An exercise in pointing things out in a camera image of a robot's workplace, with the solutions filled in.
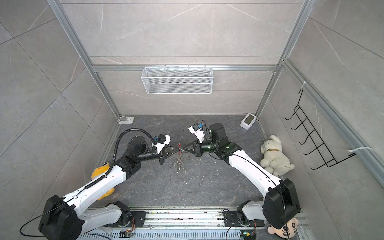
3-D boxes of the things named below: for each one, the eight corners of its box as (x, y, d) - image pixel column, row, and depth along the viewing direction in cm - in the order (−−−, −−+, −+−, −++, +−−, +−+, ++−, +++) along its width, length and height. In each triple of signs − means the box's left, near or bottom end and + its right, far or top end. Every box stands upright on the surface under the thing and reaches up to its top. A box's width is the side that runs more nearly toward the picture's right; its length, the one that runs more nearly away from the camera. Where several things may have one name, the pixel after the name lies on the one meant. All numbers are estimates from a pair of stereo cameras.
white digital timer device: (238, 126, 114) (239, 123, 112) (246, 115, 122) (248, 112, 119) (248, 130, 111) (249, 128, 108) (256, 119, 119) (257, 116, 116)
